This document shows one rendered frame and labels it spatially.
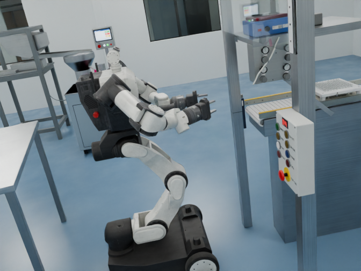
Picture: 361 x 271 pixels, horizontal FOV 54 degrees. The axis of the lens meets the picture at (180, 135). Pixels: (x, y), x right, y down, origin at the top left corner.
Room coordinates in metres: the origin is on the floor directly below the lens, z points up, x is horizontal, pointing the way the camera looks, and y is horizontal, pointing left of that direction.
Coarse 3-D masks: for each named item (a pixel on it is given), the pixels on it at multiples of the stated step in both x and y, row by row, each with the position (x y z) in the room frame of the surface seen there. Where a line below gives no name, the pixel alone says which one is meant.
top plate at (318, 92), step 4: (344, 80) 2.05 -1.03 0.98; (352, 84) 1.95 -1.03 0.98; (356, 84) 1.93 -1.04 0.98; (316, 88) 1.99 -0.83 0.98; (344, 88) 1.90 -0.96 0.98; (348, 88) 1.89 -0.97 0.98; (352, 88) 1.88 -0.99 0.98; (356, 88) 1.88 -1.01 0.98; (360, 88) 1.88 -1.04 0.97; (316, 92) 1.92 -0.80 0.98; (320, 92) 1.90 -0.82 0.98; (324, 92) 1.88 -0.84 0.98; (328, 92) 1.87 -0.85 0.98; (332, 92) 1.87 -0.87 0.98; (336, 92) 1.87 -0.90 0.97; (340, 92) 1.87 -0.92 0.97; (344, 92) 1.87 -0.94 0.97; (320, 96) 1.87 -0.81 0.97; (324, 96) 1.86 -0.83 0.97
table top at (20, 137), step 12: (36, 120) 2.61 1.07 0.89; (0, 132) 2.46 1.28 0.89; (12, 132) 2.41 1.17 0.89; (24, 132) 2.36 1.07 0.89; (36, 132) 2.42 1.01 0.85; (0, 144) 2.19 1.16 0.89; (12, 144) 2.15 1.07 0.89; (24, 144) 2.11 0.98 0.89; (0, 156) 1.96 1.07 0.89; (12, 156) 1.93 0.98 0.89; (24, 156) 1.90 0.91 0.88; (0, 168) 1.78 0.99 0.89; (12, 168) 1.75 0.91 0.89; (0, 180) 1.62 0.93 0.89; (12, 180) 1.60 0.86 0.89; (0, 192) 1.53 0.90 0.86
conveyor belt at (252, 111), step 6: (270, 102) 2.08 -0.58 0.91; (276, 102) 2.06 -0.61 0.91; (282, 102) 2.05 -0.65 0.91; (288, 102) 2.03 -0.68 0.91; (348, 102) 1.87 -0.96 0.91; (246, 108) 2.07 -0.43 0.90; (252, 108) 2.03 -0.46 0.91; (258, 108) 2.01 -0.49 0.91; (264, 108) 1.99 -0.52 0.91; (270, 108) 1.97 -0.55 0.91; (276, 108) 1.96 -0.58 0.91; (318, 108) 1.86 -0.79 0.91; (252, 114) 1.95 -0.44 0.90; (258, 120) 1.84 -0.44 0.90
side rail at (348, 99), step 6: (348, 96) 1.86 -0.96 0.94; (354, 96) 1.85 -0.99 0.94; (360, 96) 1.85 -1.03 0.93; (324, 102) 1.84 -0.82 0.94; (330, 102) 1.84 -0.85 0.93; (336, 102) 1.85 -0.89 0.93; (342, 102) 1.85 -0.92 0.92; (258, 114) 1.83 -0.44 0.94; (264, 114) 1.82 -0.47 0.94; (270, 114) 1.82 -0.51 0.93
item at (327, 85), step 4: (332, 80) 2.06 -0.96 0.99; (316, 84) 2.03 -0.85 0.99; (320, 84) 2.03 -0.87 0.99; (324, 84) 2.01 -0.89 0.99; (328, 84) 2.00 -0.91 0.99; (332, 84) 1.98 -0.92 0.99; (336, 84) 1.97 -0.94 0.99; (340, 84) 1.96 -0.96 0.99; (344, 84) 1.95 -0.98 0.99; (324, 88) 1.94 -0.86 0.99; (328, 88) 1.93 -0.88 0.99; (332, 88) 1.92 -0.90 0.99; (332, 96) 1.92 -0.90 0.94
